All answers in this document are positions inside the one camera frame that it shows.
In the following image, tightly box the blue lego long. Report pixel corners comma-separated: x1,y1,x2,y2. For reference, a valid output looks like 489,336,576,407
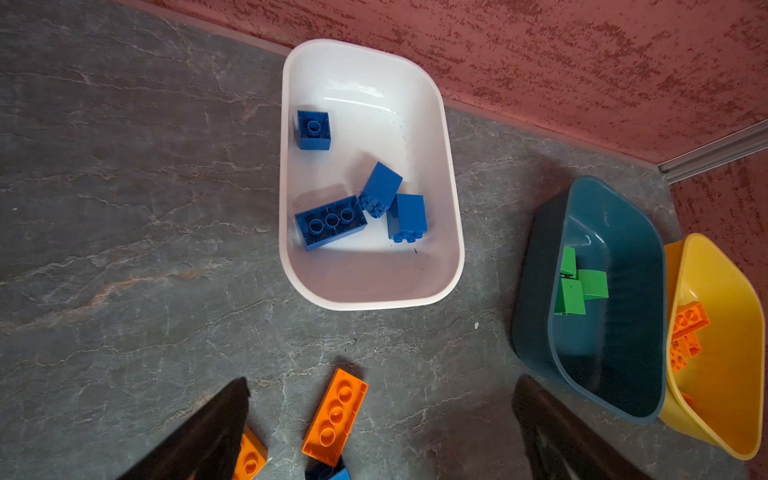
295,195,368,251

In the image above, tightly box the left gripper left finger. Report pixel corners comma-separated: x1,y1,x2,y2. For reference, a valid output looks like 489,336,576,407
121,377,250,480

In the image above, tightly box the small blue lego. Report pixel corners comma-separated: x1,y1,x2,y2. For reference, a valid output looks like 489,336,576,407
297,110,331,151

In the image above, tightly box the yellow rectangular container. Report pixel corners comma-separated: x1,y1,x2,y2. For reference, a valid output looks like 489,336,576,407
659,233,766,460

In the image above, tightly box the green lego square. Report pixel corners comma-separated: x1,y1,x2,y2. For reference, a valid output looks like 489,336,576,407
560,246,578,279

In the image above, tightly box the green lego small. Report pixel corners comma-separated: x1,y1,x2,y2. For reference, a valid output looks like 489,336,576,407
577,269,609,300

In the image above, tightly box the teal rectangular container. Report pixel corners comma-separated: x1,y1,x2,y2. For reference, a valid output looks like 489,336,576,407
511,176,667,424

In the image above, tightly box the orange lego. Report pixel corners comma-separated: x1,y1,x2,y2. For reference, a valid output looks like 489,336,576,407
672,302,710,341
669,333,703,373
232,425,268,480
302,368,368,467

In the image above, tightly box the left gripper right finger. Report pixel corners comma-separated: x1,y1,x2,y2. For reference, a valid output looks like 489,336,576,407
512,374,649,479

